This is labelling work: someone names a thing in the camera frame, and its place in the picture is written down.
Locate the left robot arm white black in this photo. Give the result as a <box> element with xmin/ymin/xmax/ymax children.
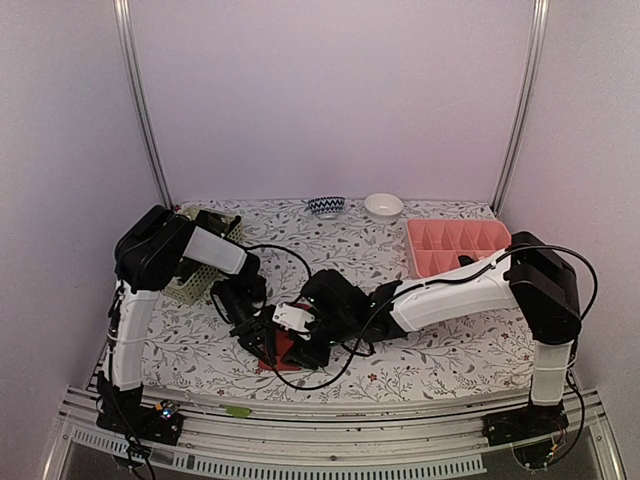
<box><xmin>98</xmin><ymin>205</ymin><xmax>281</xmax><ymax>434</ymax></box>

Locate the red cloth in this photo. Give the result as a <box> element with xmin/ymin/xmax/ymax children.
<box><xmin>266</xmin><ymin>303</ymin><xmax>313</xmax><ymax>372</ymax></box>

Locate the black striped underwear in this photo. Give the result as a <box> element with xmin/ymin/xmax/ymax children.
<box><xmin>457</xmin><ymin>255</ymin><xmax>477</xmax><ymax>267</ymax></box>

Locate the left aluminium frame post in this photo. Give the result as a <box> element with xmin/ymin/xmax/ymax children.
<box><xmin>113</xmin><ymin>0</ymin><xmax>174</xmax><ymax>208</ymax></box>

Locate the aluminium frame post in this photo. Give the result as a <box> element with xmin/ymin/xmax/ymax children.
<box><xmin>113</xmin><ymin>0</ymin><xmax>174</xmax><ymax>208</ymax></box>
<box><xmin>490</xmin><ymin>0</ymin><xmax>550</xmax><ymax>216</ymax></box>

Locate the floral patterned table mat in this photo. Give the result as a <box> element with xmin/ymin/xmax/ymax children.
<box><xmin>142</xmin><ymin>199</ymin><xmax>533</xmax><ymax>405</ymax></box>

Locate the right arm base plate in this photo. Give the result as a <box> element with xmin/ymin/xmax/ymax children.
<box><xmin>482</xmin><ymin>405</ymin><xmax>569</xmax><ymax>446</ymax></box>

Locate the front aluminium rail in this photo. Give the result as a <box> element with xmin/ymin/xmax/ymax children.
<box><xmin>42</xmin><ymin>387</ymin><xmax>626</xmax><ymax>480</ymax></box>

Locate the small white bowl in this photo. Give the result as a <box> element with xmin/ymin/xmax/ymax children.
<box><xmin>364</xmin><ymin>193</ymin><xmax>404</xmax><ymax>224</ymax></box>

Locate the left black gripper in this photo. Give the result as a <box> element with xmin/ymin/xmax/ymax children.
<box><xmin>217</xmin><ymin>280</ymin><xmax>277</xmax><ymax>368</ymax></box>

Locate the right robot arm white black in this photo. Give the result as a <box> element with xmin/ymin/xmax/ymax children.
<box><xmin>273</xmin><ymin>231</ymin><xmax>595</xmax><ymax>436</ymax></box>

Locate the beige perforated plastic basket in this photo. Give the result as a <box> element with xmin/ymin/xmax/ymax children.
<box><xmin>163</xmin><ymin>206</ymin><xmax>244</xmax><ymax>305</ymax></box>

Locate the blue white zigzag bowl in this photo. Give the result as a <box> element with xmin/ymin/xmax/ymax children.
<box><xmin>306</xmin><ymin>196</ymin><xmax>346</xmax><ymax>218</ymax></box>

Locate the green tape piece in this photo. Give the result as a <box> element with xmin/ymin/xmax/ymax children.
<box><xmin>222</xmin><ymin>405</ymin><xmax>252</xmax><ymax>419</ymax></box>

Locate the pink divided organizer tray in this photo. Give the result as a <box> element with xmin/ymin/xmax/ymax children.
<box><xmin>405</xmin><ymin>219</ymin><xmax>511</xmax><ymax>279</ymax></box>

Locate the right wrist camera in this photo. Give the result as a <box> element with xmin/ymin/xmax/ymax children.
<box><xmin>272</xmin><ymin>303</ymin><xmax>315</xmax><ymax>334</ymax></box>

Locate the right aluminium frame post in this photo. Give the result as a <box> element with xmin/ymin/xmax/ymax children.
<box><xmin>490</xmin><ymin>0</ymin><xmax>550</xmax><ymax>216</ymax></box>

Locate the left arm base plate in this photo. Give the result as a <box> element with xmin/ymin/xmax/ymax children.
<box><xmin>96</xmin><ymin>401</ymin><xmax>185</xmax><ymax>446</ymax></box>

